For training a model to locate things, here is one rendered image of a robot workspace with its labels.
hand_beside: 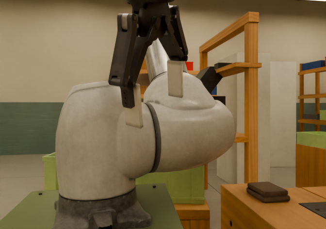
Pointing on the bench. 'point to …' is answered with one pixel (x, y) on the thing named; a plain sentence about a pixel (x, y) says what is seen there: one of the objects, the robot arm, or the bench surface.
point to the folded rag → (268, 192)
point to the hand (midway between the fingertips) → (156, 103)
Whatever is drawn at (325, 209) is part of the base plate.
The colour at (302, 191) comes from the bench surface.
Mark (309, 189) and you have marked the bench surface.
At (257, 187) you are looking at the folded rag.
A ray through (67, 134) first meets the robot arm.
